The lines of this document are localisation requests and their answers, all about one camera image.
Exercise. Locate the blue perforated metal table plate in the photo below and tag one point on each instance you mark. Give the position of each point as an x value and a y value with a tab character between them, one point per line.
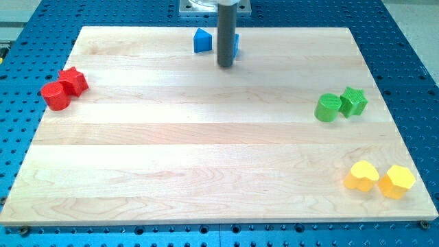
411	93

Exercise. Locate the green cylinder block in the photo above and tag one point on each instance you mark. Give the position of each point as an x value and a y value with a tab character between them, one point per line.
327	107

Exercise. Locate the blue triangle block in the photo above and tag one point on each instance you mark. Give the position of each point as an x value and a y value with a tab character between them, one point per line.
202	41

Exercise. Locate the yellow heart block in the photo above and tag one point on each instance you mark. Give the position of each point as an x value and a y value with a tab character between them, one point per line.
362	176

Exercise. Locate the red star block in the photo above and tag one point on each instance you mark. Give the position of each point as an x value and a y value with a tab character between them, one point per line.
73	81

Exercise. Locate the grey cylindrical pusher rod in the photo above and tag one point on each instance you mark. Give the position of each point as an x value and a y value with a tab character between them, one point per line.
226	24

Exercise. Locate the red cylinder block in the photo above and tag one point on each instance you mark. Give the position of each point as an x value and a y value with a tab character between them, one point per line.
55	96

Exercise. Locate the light wooden board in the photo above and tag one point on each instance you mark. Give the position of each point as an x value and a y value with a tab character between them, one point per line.
166	136

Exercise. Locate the blue cube block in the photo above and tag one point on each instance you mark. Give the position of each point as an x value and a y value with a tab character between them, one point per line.
236	45

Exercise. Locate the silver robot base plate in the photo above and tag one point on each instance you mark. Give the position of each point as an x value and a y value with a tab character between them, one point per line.
209	7

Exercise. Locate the yellow hexagon block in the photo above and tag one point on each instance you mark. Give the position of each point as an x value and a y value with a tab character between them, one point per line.
397	181

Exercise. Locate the green star block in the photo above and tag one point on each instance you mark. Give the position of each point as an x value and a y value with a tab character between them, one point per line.
353	102

